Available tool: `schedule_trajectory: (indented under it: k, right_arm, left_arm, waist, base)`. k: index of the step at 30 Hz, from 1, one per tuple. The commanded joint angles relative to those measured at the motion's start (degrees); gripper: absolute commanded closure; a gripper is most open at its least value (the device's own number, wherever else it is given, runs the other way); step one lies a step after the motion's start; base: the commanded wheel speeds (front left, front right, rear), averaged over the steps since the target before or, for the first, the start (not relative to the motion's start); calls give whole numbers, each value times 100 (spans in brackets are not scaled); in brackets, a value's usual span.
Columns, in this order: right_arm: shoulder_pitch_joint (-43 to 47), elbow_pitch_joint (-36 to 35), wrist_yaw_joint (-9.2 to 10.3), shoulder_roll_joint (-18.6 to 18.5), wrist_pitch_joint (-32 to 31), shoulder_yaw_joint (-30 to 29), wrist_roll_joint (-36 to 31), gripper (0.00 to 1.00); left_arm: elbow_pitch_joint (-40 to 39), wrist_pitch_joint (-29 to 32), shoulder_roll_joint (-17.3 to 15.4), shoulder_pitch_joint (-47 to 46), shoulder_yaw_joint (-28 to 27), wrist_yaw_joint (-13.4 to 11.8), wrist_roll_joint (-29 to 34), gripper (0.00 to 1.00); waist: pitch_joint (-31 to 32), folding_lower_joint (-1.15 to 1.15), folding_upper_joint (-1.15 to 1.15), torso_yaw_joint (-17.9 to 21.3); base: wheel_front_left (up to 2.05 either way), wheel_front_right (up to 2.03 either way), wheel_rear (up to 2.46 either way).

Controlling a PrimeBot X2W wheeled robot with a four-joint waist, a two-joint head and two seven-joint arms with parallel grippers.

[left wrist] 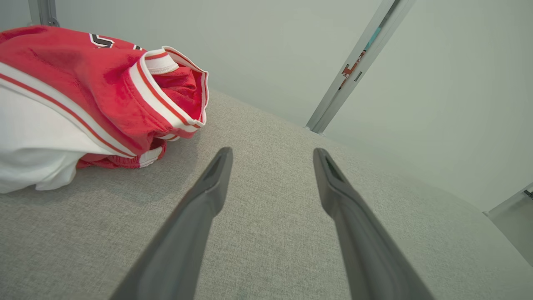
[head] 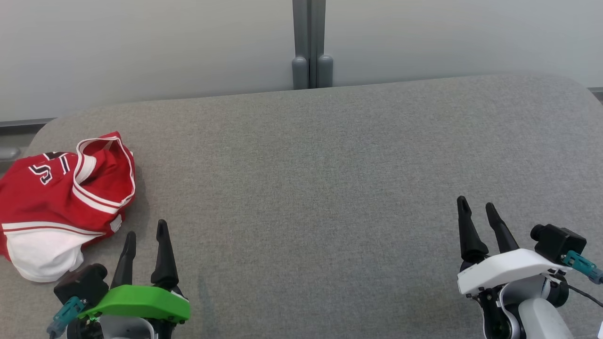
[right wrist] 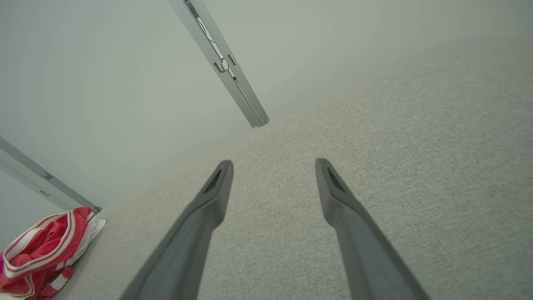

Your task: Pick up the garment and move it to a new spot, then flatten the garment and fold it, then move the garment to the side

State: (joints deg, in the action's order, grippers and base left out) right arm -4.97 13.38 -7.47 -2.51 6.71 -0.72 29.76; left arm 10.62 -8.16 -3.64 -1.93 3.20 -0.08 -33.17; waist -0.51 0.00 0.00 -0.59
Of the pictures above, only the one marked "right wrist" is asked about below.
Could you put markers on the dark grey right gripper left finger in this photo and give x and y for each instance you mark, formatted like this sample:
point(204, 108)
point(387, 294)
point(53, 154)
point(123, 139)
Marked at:
point(195, 237)

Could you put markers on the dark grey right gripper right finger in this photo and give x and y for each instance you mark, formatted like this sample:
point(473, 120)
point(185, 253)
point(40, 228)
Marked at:
point(362, 250)

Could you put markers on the red white striped-trim jersey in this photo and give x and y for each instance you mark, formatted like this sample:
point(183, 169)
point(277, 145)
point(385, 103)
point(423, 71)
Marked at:
point(41, 246)

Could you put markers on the grey metal wall pillar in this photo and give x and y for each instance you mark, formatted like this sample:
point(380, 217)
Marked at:
point(241, 91)

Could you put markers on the grey metal wall rail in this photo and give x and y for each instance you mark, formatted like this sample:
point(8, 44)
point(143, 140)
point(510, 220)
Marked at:
point(25, 166)

